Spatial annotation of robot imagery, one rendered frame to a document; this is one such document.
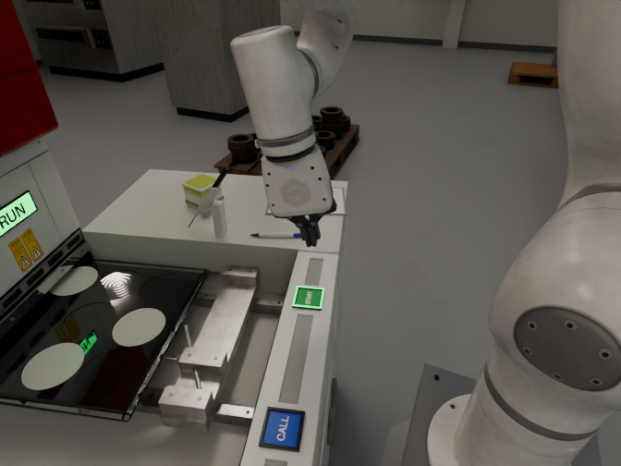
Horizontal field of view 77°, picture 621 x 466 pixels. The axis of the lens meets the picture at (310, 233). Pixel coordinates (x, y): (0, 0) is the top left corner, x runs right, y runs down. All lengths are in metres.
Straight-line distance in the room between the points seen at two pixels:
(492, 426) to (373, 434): 1.21
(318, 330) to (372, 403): 1.09
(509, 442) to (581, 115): 0.34
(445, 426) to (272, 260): 0.50
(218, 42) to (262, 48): 3.98
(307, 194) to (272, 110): 0.14
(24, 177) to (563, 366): 0.92
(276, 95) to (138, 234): 0.59
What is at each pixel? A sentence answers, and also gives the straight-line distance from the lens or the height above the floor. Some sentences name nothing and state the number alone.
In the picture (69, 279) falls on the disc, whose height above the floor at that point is 0.90.
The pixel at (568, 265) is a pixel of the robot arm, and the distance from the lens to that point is 0.31.
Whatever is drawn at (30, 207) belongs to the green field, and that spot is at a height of 1.09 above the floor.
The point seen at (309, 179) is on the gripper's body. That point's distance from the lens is 0.58.
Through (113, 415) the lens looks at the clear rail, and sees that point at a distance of 0.75.
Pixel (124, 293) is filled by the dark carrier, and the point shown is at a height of 0.90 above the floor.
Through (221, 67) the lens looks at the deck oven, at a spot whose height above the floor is 0.61.
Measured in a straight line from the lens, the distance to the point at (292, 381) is 0.65.
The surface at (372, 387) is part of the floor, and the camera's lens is 1.81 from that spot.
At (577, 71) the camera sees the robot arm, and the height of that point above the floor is 1.44.
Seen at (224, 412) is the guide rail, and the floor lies 0.85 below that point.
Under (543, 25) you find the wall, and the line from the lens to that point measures 9.97.
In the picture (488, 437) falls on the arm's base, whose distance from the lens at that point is 0.54.
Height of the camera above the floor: 1.50
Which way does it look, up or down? 35 degrees down
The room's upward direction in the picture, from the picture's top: straight up
